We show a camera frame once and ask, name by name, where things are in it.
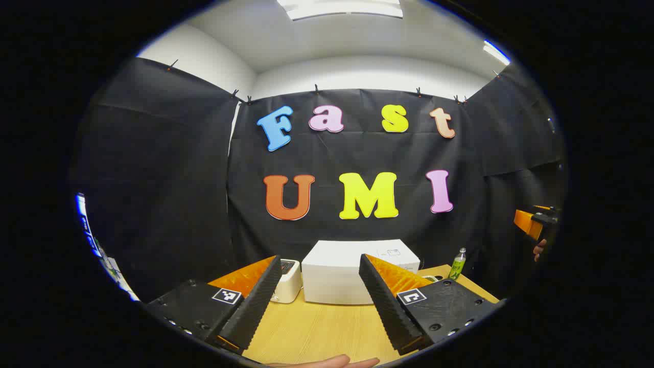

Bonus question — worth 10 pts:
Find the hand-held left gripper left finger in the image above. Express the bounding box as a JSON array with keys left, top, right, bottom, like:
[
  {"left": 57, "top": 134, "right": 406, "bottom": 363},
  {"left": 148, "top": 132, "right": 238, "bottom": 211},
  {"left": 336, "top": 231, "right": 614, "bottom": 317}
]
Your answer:
[{"left": 145, "top": 255, "right": 283, "bottom": 353}]

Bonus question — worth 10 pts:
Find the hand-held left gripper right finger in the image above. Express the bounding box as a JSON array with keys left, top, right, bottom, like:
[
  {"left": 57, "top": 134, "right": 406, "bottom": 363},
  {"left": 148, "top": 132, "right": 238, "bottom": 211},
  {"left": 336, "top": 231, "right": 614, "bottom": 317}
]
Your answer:
[{"left": 359, "top": 254, "right": 501, "bottom": 356}]

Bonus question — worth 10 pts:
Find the white microwave oven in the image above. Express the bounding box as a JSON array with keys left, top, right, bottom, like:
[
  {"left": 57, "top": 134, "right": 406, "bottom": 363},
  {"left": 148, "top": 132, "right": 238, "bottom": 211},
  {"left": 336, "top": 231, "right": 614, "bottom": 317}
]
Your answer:
[{"left": 301, "top": 239, "right": 421, "bottom": 306}]

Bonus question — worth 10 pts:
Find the white toaster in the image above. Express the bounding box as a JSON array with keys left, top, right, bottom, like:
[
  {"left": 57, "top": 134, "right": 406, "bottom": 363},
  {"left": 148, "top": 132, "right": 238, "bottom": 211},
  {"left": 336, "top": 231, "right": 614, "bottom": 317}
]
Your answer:
[{"left": 271, "top": 259, "right": 302, "bottom": 304}]

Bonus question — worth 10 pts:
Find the green drink bottle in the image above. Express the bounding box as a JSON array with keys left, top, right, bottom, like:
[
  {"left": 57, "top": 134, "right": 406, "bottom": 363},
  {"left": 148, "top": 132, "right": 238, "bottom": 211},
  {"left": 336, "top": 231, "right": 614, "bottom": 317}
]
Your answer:
[{"left": 449, "top": 248, "right": 467, "bottom": 281}]

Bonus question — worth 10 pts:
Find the white side table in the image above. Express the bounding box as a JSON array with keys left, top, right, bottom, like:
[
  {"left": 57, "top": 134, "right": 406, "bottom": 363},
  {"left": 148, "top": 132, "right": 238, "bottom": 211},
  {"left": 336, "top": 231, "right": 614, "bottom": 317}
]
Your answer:
[{"left": 100, "top": 245, "right": 141, "bottom": 302}]

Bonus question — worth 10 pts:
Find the black backdrop cloth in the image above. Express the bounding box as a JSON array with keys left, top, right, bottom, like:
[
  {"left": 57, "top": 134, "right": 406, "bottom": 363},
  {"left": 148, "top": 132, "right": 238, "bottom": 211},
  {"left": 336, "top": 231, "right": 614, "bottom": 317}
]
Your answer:
[{"left": 69, "top": 56, "right": 568, "bottom": 307}]

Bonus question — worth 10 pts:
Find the small ceiling light panel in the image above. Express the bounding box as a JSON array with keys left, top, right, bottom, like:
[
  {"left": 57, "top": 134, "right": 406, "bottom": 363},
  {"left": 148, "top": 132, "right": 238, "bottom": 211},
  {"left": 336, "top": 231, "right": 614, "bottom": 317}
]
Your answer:
[{"left": 483, "top": 40, "right": 511, "bottom": 66}]

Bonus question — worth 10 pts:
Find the large ceiling light panel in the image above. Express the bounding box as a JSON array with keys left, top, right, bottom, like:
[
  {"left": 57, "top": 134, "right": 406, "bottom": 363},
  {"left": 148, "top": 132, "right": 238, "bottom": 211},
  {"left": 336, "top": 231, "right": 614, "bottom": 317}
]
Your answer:
[{"left": 276, "top": 0, "right": 404, "bottom": 21}]

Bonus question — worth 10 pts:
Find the blue framed wall poster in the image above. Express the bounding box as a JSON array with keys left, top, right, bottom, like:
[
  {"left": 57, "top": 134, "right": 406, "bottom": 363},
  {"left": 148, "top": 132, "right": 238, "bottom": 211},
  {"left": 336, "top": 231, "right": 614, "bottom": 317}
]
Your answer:
[{"left": 76, "top": 193, "right": 103, "bottom": 257}]

